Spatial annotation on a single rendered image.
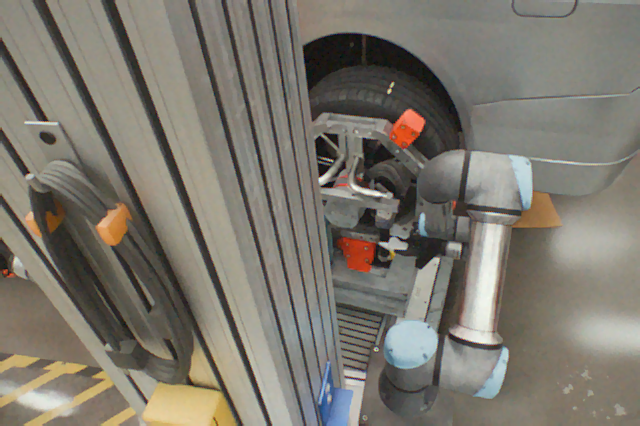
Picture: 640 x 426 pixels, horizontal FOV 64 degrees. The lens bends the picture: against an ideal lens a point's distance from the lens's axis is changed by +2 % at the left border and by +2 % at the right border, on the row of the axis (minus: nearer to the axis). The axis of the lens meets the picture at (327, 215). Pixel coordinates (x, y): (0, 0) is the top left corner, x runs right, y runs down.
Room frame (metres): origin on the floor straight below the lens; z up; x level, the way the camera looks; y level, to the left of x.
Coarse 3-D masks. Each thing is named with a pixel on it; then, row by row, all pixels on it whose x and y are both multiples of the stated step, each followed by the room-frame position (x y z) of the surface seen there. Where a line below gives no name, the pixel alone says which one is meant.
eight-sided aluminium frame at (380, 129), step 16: (320, 128) 1.42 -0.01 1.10; (336, 128) 1.40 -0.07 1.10; (352, 128) 1.38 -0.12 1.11; (368, 128) 1.36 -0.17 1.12; (384, 128) 1.35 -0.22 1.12; (384, 144) 1.33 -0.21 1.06; (400, 160) 1.31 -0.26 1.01; (416, 160) 1.30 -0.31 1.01; (416, 176) 1.29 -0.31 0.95; (416, 208) 1.29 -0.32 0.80; (368, 224) 1.42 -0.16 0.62; (400, 224) 1.32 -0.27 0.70; (368, 240) 1.36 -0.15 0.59
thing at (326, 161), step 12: (324, 144) 1.76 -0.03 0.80; (336, 144) 1.52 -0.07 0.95; (324, 156) 1.55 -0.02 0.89; (372, 156) 1.46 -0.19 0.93; (324, 168) 1.67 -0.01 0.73; (408, 192) 1.53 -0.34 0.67; (324, 204) 1.53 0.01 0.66; (408, 204) 1.42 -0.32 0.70; (372, 216) 1.46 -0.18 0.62; (396, 216) 1.41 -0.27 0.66
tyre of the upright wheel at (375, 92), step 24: (336, 72) 1.70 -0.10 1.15; (360, 72) 1.62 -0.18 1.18; (384, 72) 1.61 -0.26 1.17; (312, 96) 1.59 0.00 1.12; (336, 96) 1.50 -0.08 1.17; (360, 96) 1.46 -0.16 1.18; (384, 96) 1.46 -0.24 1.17; (408, 96) 1.49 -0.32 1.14; (432, 96) 1.54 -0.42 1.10; (312, 120) 1.53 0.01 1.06; (432, 120) 1.42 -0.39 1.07; (432, 144) 1.35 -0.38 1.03; (456, 144) 1.47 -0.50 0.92
